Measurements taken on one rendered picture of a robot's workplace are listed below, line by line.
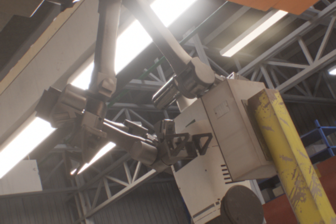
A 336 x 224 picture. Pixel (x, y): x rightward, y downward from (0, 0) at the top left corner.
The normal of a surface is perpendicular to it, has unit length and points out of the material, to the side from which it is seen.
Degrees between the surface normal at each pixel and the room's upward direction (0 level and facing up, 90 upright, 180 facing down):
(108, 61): 85
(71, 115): 90
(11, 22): 180
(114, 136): 105
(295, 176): 90
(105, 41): 89
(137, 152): 67
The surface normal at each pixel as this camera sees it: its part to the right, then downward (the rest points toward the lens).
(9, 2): 0.31, 0.87
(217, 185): 0.04, -0.28
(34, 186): 0.63, -0.49
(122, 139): -0.10, -0.10
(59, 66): -0.71, -0.05
